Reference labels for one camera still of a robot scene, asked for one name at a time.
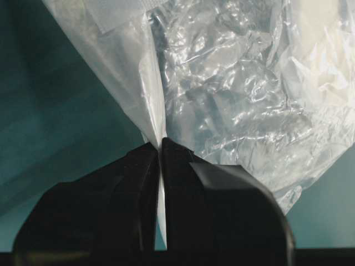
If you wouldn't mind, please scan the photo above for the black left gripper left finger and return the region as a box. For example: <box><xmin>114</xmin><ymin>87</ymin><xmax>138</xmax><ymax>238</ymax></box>
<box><xmin>13</xmin><ymin>143</ymin><xmax>159</xmax><ymax>265</ymax></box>

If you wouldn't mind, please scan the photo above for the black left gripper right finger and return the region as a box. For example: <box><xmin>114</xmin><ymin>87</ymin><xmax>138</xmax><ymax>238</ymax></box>
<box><xmin>162</xmin><ymin>137</ymin><xmax>295</xmax><ymax>265</ymax></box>

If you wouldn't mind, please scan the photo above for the clear zip bag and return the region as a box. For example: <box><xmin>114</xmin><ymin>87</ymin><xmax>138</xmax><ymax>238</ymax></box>
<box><xmin>41</xmin><ymin>0</ymin><xmax>355</xmax><ymax>249</ymax></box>

